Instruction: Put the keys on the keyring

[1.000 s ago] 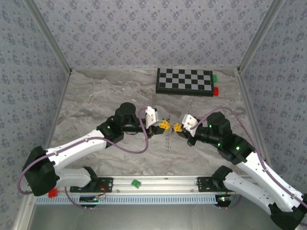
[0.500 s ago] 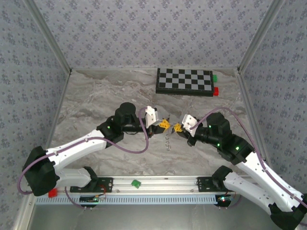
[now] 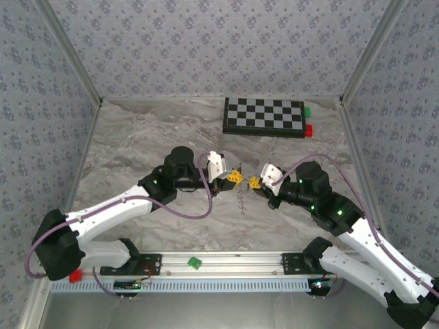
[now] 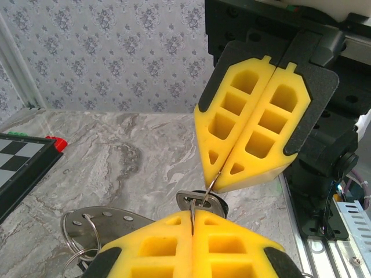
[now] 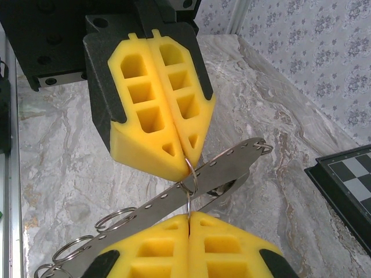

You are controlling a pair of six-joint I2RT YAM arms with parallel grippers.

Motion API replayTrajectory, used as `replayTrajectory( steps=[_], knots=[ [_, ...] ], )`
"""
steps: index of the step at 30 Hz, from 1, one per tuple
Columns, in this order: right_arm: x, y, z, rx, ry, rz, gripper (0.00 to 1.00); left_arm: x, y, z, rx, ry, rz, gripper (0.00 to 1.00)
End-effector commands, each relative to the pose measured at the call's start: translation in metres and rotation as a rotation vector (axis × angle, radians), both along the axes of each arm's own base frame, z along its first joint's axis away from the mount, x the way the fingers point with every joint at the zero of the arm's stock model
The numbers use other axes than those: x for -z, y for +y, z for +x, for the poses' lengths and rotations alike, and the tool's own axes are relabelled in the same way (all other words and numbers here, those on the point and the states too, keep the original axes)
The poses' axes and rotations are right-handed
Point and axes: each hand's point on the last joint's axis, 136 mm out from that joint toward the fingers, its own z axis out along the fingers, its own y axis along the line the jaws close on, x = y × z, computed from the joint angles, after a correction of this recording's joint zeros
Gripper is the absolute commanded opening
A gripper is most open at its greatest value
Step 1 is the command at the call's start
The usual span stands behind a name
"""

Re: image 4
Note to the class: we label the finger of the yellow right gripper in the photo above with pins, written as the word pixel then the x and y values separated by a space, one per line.
pixel 220 110
pixel 292 95

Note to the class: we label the red toy brick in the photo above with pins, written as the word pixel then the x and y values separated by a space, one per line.
pixel 59 143

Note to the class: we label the green toy brick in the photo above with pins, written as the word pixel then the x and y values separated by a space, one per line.
pixel 17 134

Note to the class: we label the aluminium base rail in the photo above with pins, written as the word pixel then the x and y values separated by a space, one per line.
pixel 319 255

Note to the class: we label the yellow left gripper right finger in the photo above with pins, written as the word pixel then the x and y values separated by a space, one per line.
pixel 232 249

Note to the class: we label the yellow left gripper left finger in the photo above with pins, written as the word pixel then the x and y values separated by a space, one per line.
pixel 162 249

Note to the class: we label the silver key black head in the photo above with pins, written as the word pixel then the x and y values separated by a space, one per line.
pixel 185 199

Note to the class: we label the black grey chessboard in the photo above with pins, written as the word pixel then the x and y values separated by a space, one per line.
pixel 17 168

